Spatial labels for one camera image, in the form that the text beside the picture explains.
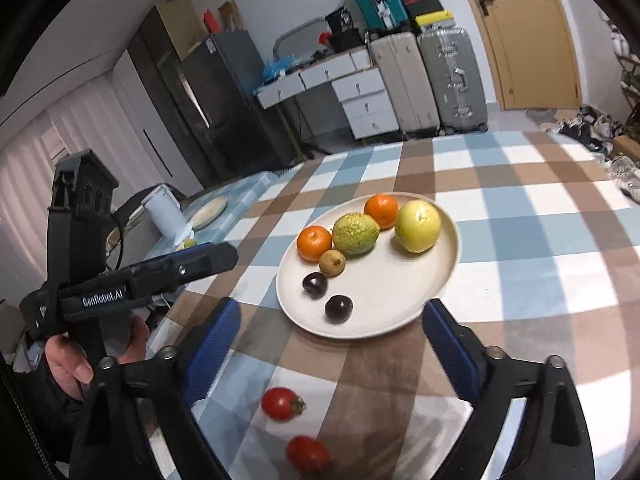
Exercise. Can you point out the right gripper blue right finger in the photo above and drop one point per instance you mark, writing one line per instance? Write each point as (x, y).
(459, 351)

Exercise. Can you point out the round wooden board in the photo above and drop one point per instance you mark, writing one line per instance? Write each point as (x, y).
(209, 212)

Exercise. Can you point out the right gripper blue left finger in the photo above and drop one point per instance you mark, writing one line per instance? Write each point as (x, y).
(205, 347)

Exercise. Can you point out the silver grey suitcase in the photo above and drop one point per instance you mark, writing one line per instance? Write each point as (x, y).
(451, 65)

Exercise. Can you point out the person's left hand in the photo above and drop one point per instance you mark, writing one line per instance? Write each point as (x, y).
(70, 368)

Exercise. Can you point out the checkered tablecloth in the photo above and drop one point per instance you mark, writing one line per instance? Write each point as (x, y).
(549, 265)

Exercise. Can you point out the red tomato with stem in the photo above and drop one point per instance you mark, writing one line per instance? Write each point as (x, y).
(282, 404)

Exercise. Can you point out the white drawer desk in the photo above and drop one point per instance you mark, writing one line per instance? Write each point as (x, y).
(357, 84)

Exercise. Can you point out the dark plum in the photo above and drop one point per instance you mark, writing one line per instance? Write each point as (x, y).
(338, 309)
(315, 285)

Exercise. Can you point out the yellow green pear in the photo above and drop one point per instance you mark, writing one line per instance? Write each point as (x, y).
(418, 226)

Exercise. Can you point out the cream round plate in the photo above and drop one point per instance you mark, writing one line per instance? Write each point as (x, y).
(388, 286)

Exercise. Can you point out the small orange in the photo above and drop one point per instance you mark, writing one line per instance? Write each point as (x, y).
(383, 209)

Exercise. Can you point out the green bumpy citrus fruit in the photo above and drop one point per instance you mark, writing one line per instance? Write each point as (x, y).
(355, 234)

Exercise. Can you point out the wooden door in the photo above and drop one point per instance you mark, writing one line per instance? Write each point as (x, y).
(530, 52)

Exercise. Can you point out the black refrigerator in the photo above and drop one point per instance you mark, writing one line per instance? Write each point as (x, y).
(206, 102)

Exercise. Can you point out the brown kiwi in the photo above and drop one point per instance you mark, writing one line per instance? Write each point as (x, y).
(332, 263)

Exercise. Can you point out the wooden shoe rack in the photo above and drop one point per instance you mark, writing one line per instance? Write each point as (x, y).
(629, 81)

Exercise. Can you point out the white curtain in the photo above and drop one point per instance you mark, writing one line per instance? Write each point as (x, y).
(89, 117)

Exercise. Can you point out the large orange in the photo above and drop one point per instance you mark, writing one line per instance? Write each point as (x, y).
(313, 242)

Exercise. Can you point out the yellow box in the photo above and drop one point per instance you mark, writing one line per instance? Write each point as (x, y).
(435, 20)

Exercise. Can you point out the beige suitcase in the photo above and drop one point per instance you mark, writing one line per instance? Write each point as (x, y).
(405, 77)

